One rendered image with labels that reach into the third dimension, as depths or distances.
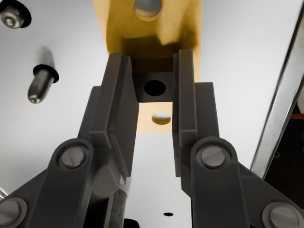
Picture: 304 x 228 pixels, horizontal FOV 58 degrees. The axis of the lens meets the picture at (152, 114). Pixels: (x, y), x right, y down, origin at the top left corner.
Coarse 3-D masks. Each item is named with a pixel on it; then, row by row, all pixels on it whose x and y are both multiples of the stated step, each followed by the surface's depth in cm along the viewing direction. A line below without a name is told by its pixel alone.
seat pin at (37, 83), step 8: (40, 72) 12; (48, 72) 12; (56, 72) 13; (40, 80) 12; (48, 80) 12; (32, 88) 12; (40, 88) 12; (48, 88) 12; (32, 96) 11; (40, 96) 12
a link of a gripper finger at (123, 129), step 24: (120, 72) 10; (96, 96) 10; (120, 96) 9; (96, 120) 8; (120, 120) 9; (96, 144) 8; (120, 144) 9; (120, 168) 10; (24, 192) 8; (96, 192) 8; (0, 216) 7; (24, 216) 7
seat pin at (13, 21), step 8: (16, 0) 10; (8, 8) 10; (16, 8) 10; (24, 8) 10; (0, 16) 10; (8, 16) 10; (16, 16) 10; (24, 16) 10; (8, 24) 10; (16, 24) 10
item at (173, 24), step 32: (96, 0) 10; (128, 0) 9; (160, 0) 9; (192, 0) 9; (128, 32) 10; (160, 32) 10; (192, 32) 10; (160, 64) 11; (160, 96) 12; (160, 128) 15
